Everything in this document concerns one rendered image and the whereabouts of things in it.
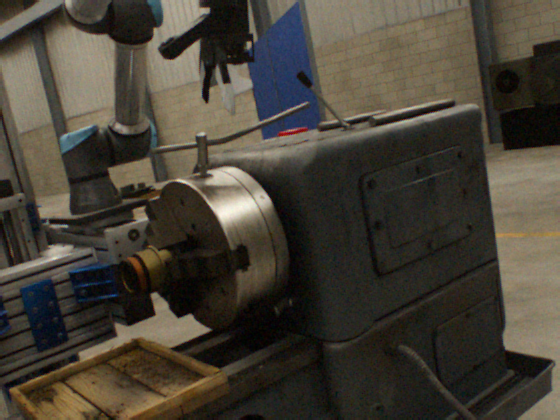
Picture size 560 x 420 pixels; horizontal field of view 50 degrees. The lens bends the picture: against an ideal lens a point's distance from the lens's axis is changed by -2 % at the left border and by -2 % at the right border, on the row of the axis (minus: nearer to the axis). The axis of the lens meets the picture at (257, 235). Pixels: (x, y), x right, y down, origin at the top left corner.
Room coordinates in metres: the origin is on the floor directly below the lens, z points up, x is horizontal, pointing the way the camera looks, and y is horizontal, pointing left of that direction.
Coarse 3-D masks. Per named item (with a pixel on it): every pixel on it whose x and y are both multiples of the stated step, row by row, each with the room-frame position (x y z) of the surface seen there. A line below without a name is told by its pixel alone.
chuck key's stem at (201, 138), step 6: (198, 138) 1.18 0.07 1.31; (204, 138) 1.18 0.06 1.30; (198, 144) 1.18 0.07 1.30; (204, 144) 1.18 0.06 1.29; (198, 150) 1.19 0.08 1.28; (204, 150) 1.18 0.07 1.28; (198, 156) 1.19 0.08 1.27; (204, 156) 1.19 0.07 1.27; (198, 162) 1.19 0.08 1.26; (204, 162) 1.19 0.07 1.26; (204, 168) 1.20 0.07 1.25; (204, 174) 1.20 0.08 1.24
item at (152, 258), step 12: (144, 252) 1.15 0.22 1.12; (156, 252) 1.14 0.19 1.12; (168, 252) 1.17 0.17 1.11; (120, 264) 1.14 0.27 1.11; (132, 264) 1.12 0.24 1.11; (144, 264) 1.12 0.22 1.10; (156, 264) 1.13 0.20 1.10; (120, 276) 1.16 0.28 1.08; (132, 276) 1.16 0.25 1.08; (144, 276) 1.11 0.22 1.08; (156, 276) 1.12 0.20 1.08; (168, 276) 1.13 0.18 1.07; (132, 288) 1.14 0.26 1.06; (144, 288) 1.11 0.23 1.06; (156, 288) 1.13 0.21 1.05
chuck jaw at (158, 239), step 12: (156, 204) 1.24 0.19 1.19; (168, 204) 1.25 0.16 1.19; (156, 216) 1.22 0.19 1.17; (168, 216) 1.23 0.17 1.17; (156, 228) 1.20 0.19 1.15; (168, 228) 1.21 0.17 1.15; (180, 228) 1.22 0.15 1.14; (144, 240) 1.19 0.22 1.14; (156, 240) 1.18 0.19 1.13; (168, 240) 1.19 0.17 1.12; (180, 240) 1.20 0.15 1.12; (192, 240) 1.25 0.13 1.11
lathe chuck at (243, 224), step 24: (168, 192) 1.24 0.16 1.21; (192, 192) 1.16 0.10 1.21; (216, 192) 1.15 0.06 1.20; (240, 192) 1.16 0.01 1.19; (192, 216) 1.18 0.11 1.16; (216, 216) 1.11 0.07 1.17; (240, 216) 1.12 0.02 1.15; (216, 240) 1.12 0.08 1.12; (240, 240) 1.10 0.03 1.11; (264, 240) 1.12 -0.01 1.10; (264, 264) 1.12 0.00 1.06; (216, 288) 1.15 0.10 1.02; (240, 288) 1.09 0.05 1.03; (264, 288) 1.13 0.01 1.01; (216, 312) 1.17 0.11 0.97; (240, 312) 1.12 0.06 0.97
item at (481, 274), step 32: (448, 288) 1.31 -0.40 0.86; (480, 288) 1.39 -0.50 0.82; (384, 320) 1.20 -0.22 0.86; (416, 320) 1.26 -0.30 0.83; (448, 320) 1.32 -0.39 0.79; (480, 320) 1.38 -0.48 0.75; (352, 352) 1.14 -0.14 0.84; (384, 352) 1.20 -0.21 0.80; (416, 352) 1.25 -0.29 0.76; (448, 352) 1.30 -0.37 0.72; (480, 352) 1.37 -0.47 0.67; (352, 384) 1.14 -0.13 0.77; (384, 384) 1.19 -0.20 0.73; (416, 384) 1.24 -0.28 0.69; (448, 384) 1.29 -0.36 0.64; (480, 384) 1.37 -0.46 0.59; (352, 416) 1.14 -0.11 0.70; (384, 416) 1.17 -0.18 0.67; (416, 416) 1.23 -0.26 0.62; (448, 416) 1.29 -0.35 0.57
